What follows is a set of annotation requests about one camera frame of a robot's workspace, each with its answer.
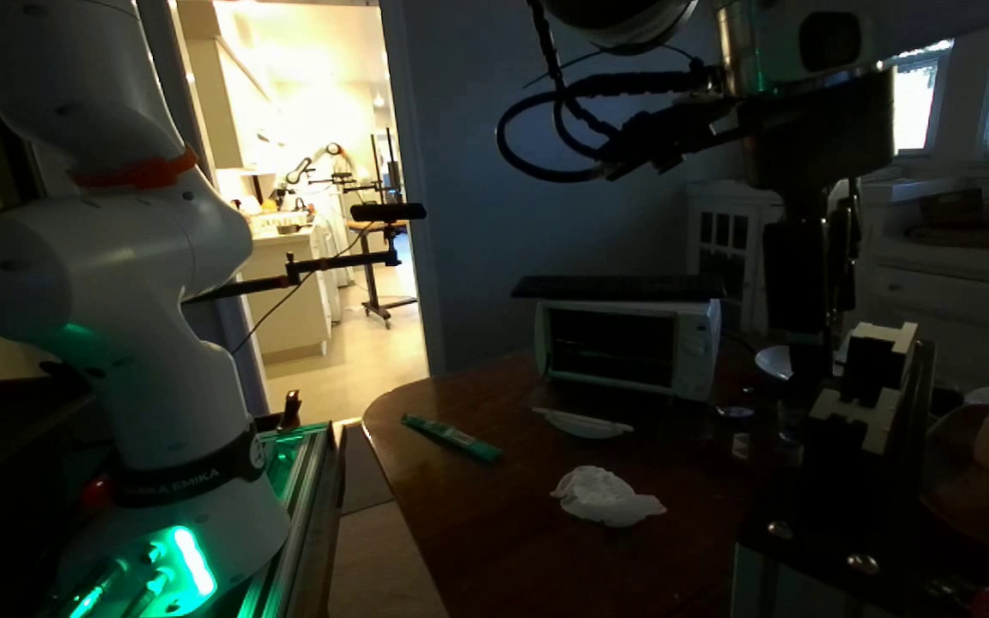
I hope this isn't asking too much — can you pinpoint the white toaster oven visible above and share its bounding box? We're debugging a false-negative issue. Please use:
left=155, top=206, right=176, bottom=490
left=511, top=270, right=729, bottom=404

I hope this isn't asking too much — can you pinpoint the white plate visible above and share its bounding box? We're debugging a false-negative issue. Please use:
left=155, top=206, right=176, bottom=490
left=753, top=339, right=802, bottom=383

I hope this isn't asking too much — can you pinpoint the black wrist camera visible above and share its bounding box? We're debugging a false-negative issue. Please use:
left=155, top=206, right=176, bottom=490
left=602, top=93, right=754, bottom=177

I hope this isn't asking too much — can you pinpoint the green flat packet strip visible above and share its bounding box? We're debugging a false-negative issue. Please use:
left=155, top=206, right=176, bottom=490
left=399, top=409, right=507, bottom=466

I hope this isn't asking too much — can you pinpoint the white kitchen counter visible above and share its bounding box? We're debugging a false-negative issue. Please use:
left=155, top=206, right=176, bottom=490
left=231, top=219, right=335, bottom=359

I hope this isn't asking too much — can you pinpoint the crumpled white tissue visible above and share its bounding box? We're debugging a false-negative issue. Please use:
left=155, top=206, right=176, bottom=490
left=549, top=460, right=670, bottom=531

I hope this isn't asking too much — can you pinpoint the black camera stand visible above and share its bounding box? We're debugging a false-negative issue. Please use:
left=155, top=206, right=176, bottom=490
left=180, top=219, right=423, bottom=330

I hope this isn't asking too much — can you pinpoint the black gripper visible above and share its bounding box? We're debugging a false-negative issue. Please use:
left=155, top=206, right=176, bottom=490
left=747, top=64, right=900, bottom=342

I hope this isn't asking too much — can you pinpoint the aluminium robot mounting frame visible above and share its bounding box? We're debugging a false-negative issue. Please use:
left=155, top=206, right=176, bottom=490
left=44, top=419, right=345, bottom=618

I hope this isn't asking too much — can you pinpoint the white framed window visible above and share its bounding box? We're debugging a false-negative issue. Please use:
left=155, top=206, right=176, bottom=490
left=887, top=42, right=958, bottom=158

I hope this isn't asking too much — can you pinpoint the black stereo camera bar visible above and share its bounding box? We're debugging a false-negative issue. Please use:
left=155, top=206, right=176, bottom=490
left=345, top=198, right=429, bottom=228

